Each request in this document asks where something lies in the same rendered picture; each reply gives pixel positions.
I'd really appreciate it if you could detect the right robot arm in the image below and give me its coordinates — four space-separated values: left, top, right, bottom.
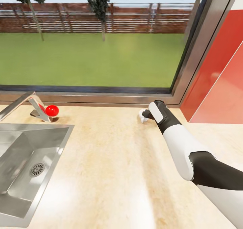
142 100 243 229

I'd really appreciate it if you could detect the coffee cup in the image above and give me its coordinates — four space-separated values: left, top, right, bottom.
139 109 149 123

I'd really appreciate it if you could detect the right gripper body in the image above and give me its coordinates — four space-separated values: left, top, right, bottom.
143 109 154 120

